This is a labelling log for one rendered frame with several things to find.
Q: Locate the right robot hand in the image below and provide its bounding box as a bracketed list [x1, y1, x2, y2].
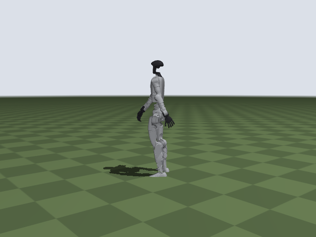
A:
[137, 106, 145, 122]

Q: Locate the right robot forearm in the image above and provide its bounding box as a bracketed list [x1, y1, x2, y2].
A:
[144, 97, 153, 111]

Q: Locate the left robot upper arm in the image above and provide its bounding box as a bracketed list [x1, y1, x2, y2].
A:
[152, 78, 162, 101]

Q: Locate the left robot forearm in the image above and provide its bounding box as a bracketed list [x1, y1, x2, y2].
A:
[156, 95, 168, 116]

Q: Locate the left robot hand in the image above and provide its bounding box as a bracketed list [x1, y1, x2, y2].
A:
[162, 113, 175, 128]

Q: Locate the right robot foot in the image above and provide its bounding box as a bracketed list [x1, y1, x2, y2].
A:
[156, 167, 169, 172]

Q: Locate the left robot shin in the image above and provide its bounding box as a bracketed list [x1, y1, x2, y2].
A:
[153, 143, 163, 174]

